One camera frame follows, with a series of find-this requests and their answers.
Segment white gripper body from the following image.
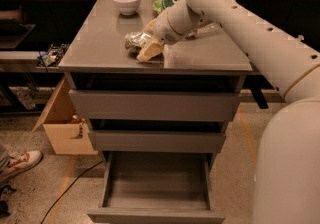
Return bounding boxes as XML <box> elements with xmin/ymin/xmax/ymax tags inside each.
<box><xmin>153</xmin><ymin>10</ymin><xmax>184</xmax><ymax>45</ymax></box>

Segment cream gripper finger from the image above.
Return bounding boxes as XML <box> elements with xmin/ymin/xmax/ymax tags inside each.
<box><xmin>143</xmin><ymin>19</ymin><xmax>157</xmax><ymax>34</ymax></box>
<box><xmin>137</xmin><ymin>40</ymin><xmax>164</xmax><ymax>61</ymax></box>

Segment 7up can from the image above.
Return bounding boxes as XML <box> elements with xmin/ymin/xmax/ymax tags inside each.
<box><xmin>125</xmin><ymin>32</ymin><xmax>151</xmax><ymax>53</ymax></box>

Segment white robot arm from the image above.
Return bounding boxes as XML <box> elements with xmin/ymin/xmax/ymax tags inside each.
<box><xmin>137</xmin><ymin>0</ymin><xmax>320</xmax><ymax>224</ymax></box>

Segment grey drawer cabinet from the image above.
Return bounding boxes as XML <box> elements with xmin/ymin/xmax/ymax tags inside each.
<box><xmin>58</xmin><ymin>0</ymin><xmax>253</xmax><ymax>224</ymax></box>

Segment grey top drawer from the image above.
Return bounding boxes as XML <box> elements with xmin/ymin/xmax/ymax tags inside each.
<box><xmin>69</xmin><ymin>90</ymin><xmax>240</xmax><ymax>122</ymax></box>

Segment grey middle drawer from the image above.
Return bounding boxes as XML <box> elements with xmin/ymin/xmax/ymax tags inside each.
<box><xmin>88</xmin><ymin>130</ymin><xmax>225</xmax><ymax>153</ymax></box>

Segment grey open bottom drawer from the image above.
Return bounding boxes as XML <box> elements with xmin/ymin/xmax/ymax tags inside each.
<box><xmin>87</xmin><ymin>152</ymin><xmax>225</xmax><ymax>224</ymax></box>

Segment green chip bag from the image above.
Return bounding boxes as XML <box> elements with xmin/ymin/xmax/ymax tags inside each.
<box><xmin>152</xmin><ymin>0</ymin><xmax>179</xmax><ymax>14</ymax></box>

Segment white ceramic bowl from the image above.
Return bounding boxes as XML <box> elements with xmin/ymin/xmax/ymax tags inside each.
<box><xmin>111</xmin><ymin>0</ymin><xmax>141</xmax><ymax>15</ymax></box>

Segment clear plastic water bottle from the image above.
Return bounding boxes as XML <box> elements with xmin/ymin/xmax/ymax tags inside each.
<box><xmin>185</xmin><ymin>23</ymin><xmax>219</xmax><ymax>40</ymax></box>

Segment clutter on left shelf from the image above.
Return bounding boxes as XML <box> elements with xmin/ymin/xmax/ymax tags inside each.
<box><xmin>37</xmin><ymin>43</ymin><xmax>69</xmax><ymax>68</ymax></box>

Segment items in cardboard box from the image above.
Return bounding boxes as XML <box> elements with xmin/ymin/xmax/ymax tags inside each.
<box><xmin>70</xmin><ymin>115</ymin><xmax>86</xmax><ymax>139</ymax></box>

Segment cardboard box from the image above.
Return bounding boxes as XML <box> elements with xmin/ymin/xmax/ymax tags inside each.
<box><xmin>32</xmin><ymin>77</ymin><xmax>97</xmax><ymax>155</ymax></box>

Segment white red sneaker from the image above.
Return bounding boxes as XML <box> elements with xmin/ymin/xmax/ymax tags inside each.
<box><xmin>0</xmin><ymin>150</ymin><xmax>42</xmax><ymax>183</ymax></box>

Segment black floor cable left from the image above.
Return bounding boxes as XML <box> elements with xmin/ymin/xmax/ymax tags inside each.
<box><xmin>39</xmin><ymin>159</ymin><xmax>105</xmax><ymax>224</ymax></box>

